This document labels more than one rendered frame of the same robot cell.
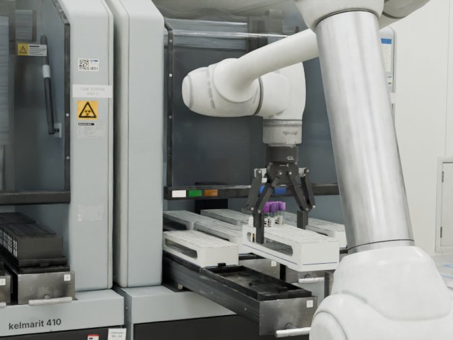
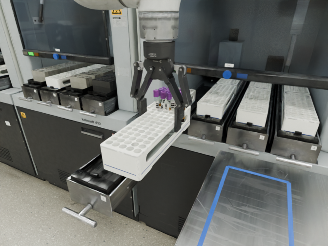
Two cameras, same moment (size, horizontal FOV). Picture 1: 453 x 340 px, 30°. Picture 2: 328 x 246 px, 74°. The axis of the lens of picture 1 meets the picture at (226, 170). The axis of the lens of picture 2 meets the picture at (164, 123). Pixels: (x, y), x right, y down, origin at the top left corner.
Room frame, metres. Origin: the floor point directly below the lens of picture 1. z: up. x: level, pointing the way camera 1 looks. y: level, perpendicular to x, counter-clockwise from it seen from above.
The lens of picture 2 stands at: (1.61, -0.55, 1.17)
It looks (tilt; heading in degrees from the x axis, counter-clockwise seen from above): 26 degrees down; 50
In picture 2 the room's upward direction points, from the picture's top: straight up
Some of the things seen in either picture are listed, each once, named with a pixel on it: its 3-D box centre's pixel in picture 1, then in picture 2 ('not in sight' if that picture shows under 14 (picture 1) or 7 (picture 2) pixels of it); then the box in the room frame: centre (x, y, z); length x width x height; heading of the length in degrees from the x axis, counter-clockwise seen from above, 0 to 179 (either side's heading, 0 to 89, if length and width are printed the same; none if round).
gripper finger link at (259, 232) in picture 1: (259, 227); (143, 111); (1.93, -0.08, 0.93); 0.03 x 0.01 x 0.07; 23
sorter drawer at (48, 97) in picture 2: not in sight; (91, 81); (2.15, 0.83, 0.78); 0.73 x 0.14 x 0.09; 24
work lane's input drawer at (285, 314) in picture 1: (226, 282); (152, 136); (2.02, 0.00, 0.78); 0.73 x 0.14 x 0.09; 24
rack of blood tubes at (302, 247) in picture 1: (288, 245); (153, 132); (1.92, -0.14, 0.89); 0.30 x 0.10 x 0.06; 23
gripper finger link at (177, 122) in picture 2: (300, 226); (177, 118); (1.97, -0.18, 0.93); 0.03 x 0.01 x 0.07; 23
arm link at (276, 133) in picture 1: (282, 133); (158, 27); (1.95, -0.13, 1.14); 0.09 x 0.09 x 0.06
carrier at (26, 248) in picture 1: (39, 249); (102, 86); (2.06, 0.46, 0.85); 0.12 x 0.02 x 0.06; 114
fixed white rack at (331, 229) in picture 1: (321, 234); (297, 112); (2.50, -0.29, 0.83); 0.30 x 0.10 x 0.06; 24
